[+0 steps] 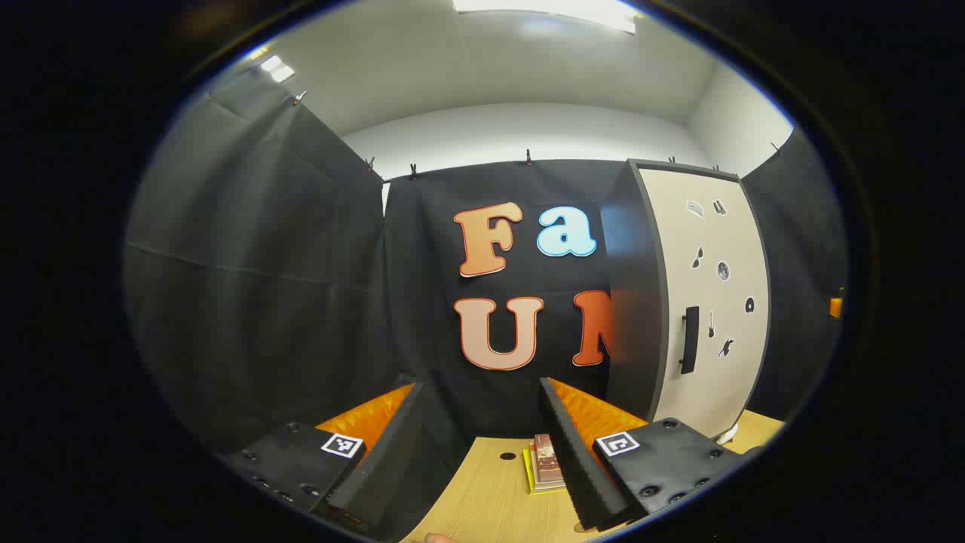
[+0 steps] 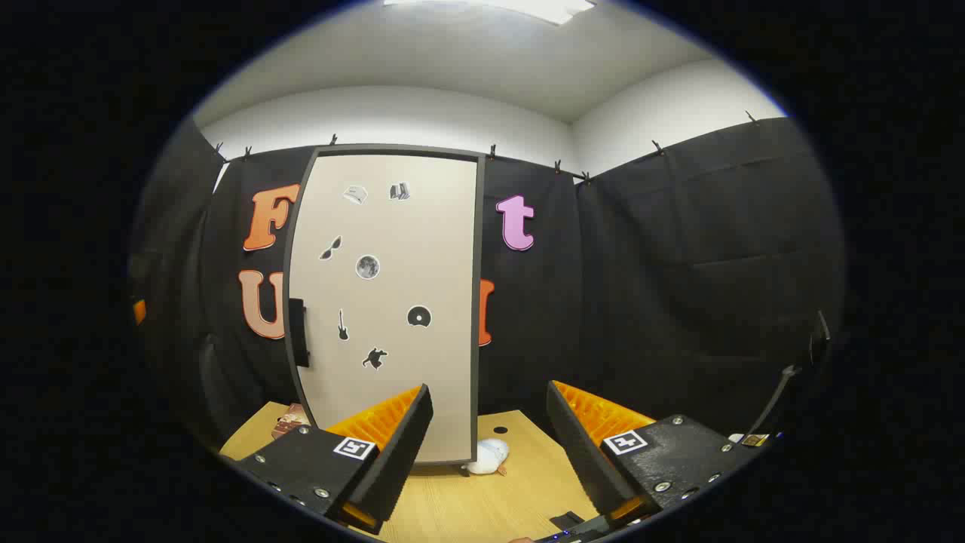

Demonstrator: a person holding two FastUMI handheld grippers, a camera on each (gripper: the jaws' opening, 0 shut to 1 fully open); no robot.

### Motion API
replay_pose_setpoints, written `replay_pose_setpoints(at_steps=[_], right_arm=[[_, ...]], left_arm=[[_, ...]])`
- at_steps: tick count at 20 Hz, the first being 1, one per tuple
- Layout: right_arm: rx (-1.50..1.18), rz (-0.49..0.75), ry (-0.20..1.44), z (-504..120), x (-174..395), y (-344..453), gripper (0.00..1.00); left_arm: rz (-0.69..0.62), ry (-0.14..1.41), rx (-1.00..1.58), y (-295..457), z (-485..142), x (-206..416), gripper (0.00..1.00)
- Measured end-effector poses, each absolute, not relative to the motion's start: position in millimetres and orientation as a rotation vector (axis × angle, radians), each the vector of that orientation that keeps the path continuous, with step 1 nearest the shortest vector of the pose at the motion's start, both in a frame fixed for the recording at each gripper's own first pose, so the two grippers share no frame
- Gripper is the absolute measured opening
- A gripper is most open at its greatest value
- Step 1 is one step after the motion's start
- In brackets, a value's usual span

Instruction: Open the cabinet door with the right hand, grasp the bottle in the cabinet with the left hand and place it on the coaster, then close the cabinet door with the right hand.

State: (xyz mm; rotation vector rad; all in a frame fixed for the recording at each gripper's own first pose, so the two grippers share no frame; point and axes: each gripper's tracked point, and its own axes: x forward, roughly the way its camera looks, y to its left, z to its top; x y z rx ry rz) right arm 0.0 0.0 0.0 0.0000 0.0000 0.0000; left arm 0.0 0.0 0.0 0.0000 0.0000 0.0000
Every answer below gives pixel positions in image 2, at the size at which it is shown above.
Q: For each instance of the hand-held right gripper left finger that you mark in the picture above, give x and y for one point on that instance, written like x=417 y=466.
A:
x=399 y=460

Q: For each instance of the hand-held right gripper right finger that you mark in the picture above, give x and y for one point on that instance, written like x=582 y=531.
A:
x=584 y=460

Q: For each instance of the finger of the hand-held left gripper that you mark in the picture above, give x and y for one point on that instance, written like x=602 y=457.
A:
x=139 y=311

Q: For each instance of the beige cabinet door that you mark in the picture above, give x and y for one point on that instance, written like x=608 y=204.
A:
x=392 y=392

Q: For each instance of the dark grey cabinet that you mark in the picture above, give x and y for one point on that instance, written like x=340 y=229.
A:
x=481 y=249

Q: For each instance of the white plush toy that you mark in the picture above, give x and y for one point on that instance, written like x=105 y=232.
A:
x=486 y=455

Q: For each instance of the brown cover book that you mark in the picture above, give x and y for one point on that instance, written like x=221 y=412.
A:
x=292 y=422

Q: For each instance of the white printed sheet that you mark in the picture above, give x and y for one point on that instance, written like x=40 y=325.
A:
x=750 y=438

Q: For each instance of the black backdrop cloth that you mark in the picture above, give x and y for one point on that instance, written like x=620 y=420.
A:
x=641 y=286

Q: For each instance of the row of black cloth clips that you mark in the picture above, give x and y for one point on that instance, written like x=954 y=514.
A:
x=333 y=139

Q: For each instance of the ceiling light panel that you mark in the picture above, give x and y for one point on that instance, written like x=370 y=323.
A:
x=528 y=7

